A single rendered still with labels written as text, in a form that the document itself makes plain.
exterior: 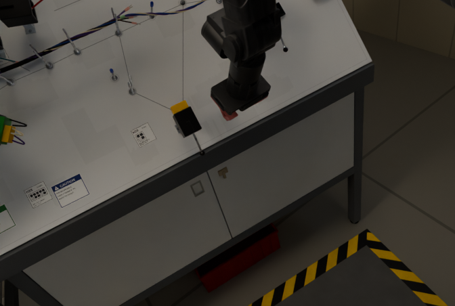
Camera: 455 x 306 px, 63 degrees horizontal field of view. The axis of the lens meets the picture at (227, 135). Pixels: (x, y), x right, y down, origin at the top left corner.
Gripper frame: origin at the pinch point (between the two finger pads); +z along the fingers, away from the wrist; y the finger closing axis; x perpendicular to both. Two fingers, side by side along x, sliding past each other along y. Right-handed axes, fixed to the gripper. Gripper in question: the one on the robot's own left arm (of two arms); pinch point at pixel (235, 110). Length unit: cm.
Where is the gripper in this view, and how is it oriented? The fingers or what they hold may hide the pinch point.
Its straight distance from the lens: 79.1
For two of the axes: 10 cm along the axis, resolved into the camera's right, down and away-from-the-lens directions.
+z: -0.9, 4.2, 9.1
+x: 5.9, 7.5, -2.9
